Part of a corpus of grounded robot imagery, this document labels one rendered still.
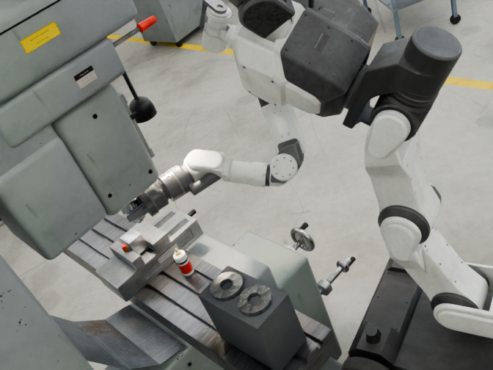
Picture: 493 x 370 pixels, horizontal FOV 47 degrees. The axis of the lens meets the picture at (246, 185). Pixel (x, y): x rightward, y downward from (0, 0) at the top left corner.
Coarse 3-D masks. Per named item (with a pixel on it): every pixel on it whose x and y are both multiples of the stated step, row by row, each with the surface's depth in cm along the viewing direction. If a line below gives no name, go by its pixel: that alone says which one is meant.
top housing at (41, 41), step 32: (0, 0) 125; (32, 0) 119; (64, 0) 123; (96, 0) 128; (128, 0) 133; (0, 32) 116; (32, 32) 120; (64, 32) 125; (96, 32) 130; (0, 64) 117; (32, 64) 122; (0, 96) 119
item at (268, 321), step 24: (216, 288) 146; (240, 288) 144; (264, 288) 141; (216, 312) 146; (240, 312) 139; (264, 312) 137; (288, 312) 141; (240, 336) 146; (264, 336) 136; (288, 336) 143; (264, 360) 145; (288, 360) 146
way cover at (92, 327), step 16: (64, 320) 175; (96, 320) 185; (112, 320) 187; (128, 320) 186; (144, 320) 184; (80, 336) 166; (96, 336) 173; (112, 336) 176; (128, 336) 178; (144, 336) 177; (160, 336) 176; (96, 352) 158; (112, 352) 165; (128, 352) 168; (144, 352) 170; (160, 352) 170; (176, 352) 169; (128, 368) 158
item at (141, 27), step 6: (150, 18) 141; (156, 18) 142; (138, 24) 140; (144, 24) 140; (150, 24) 141; (132, 30) 139; (138, 30) 140; (144, 30) 140; (126, 36) 138; (114, 42) 137; (120, 42) 137
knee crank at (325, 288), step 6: (348, 258) 223; (354, 258) 225; (336, 264) 223; (342, 264) 220; (348, 264) 224; (336, 270) 220; (342, 270) 221; (348, 270) 221; (330, 276) 219; (336, 276) 219; (318, 282) 217; (324, 282) 215; (330, 282) 218; (318, 288) 217; (324, 288) 214; (330, 288) 215; (324, 294) 217
